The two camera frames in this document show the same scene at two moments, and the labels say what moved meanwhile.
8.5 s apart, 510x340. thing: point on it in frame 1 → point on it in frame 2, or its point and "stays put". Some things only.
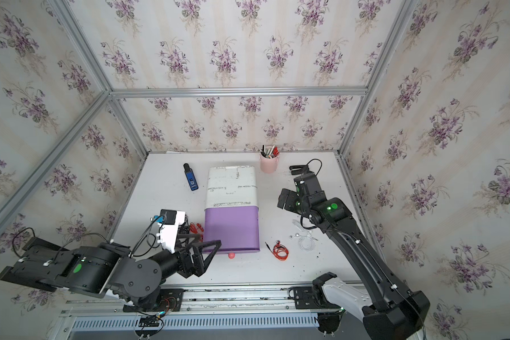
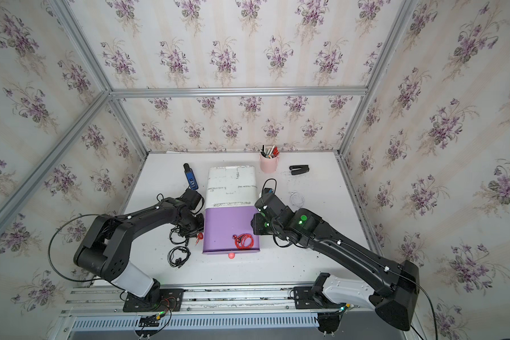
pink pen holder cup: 269,165 stays put
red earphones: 278,248 → 244,241
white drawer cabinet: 230,186 stays put
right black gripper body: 293,200 → 261,227
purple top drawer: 236,227 stays put
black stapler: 298,169 stays put
